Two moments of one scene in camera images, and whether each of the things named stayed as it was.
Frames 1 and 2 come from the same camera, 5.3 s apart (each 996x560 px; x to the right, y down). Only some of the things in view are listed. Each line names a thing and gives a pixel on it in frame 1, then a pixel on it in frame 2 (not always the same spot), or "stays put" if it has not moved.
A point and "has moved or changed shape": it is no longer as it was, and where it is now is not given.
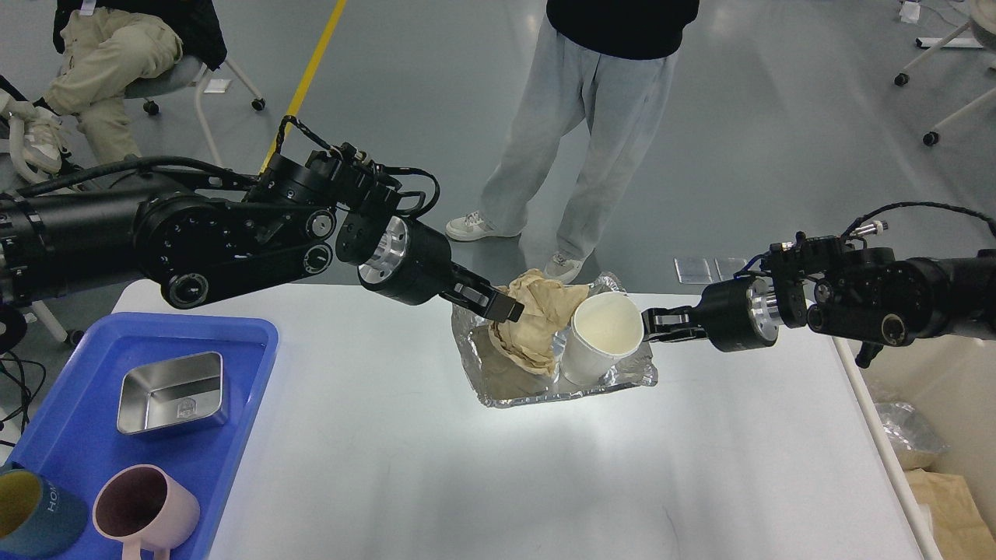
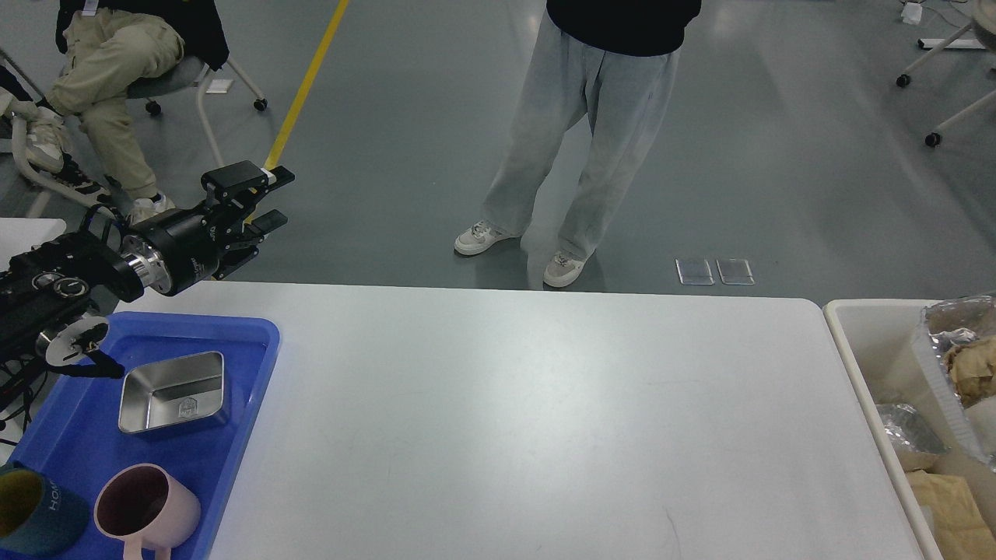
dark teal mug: (36, 517) stays put
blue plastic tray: (170, 390) stays put
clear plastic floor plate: (692, 271) stays put
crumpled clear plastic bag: (910, 429) stays put
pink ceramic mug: (144, 506) stays put
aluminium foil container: (503, 383) has moved or changed shape
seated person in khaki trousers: (106, 47) stays put
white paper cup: (605, 327) -> (981, 418)
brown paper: (548, 308) -> (971, 366)
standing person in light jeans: (605, 64) stays put
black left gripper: (411, 263) -> (180, 249)
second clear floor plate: (727, 267) stays put
